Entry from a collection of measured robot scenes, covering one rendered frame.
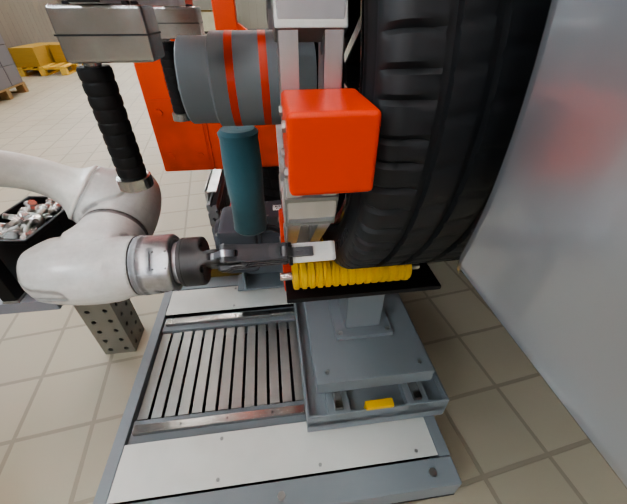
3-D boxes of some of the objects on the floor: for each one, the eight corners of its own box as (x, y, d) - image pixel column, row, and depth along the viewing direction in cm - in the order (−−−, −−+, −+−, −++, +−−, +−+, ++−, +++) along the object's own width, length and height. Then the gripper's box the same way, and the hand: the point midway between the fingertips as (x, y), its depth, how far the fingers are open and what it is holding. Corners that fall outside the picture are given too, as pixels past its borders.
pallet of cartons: (46, 67, 648) (35, 42, 622) (89, 65, 664) (80, 41, 638) (19, 77, 554) (4, 48, 529) (70, 75, 570) (59, 47, 545)
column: (136, 351, 110) (82, 256, 85) (105, 354, 109) (42, 259, 84) (144, 328, 118) (98, 235, 93) (116, 331, 117) (61, 238, 92)
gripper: (193, 288, 54) (331, 276, 57) (165, 285, 41) (344, 270, 44) (191, 244, 55) (327, 234, 58) (163, 229, 42) (339, 217, 45)
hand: (313, 251), depth 50 cm, fingers closed
